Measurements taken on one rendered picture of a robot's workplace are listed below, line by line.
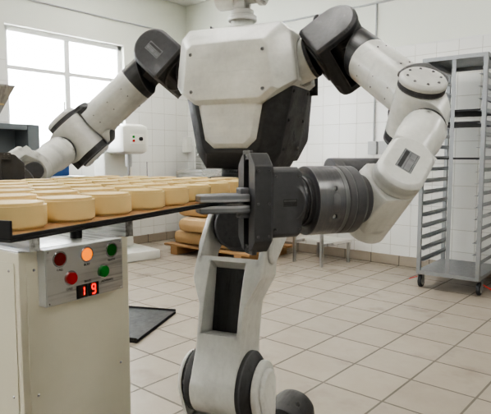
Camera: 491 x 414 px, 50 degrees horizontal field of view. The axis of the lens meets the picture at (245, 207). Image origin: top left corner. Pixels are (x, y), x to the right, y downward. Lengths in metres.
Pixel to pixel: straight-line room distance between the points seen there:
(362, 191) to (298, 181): 0.08
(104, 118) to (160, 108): 5.53
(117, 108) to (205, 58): 0.28
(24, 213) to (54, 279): 0.95
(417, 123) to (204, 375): 0.66
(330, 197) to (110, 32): 5.96
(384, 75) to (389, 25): 4.56
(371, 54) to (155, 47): 0.51
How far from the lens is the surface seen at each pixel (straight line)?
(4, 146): 2.21
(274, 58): 1.10
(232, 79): 1.12
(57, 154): 1.25
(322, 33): 1.12
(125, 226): 1.49
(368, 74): 1.03
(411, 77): 0.92
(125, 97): 1.31
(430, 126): 0.86
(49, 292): 1.36
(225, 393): 1.13
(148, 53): 1.29
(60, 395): 1.50
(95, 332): 1.52
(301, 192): 0.64
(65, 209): 0.46
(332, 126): 5.72
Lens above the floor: 1.06
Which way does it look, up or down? 5 degrees down
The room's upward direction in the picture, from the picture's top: straight up
